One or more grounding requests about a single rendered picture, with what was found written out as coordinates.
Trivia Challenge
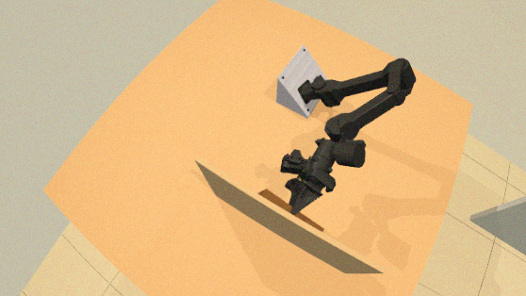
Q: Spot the brown picture frame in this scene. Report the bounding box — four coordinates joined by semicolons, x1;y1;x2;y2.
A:
258;189;324;232

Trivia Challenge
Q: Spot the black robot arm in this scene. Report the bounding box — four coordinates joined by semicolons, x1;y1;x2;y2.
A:
280;58;417;180

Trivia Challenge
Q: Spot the tan flat rectangular board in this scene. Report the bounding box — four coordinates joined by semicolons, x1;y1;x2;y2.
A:
194;156;386;274

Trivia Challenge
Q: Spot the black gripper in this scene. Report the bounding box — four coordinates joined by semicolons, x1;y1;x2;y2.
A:
285;155;337;215

